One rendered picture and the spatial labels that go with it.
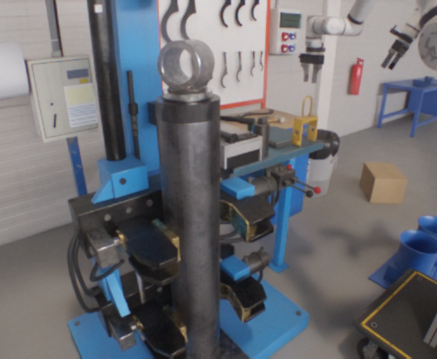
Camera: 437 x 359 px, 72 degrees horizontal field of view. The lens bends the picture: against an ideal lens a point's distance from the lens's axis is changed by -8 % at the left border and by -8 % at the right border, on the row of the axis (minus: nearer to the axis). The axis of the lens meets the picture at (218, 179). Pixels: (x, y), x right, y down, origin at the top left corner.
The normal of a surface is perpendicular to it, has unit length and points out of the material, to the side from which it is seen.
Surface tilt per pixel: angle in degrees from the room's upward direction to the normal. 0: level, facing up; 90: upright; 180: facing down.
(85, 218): 90
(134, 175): 90
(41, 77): 90
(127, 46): 90
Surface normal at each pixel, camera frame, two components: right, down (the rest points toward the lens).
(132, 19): 0.61, 0.34
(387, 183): -0.14, 0.43
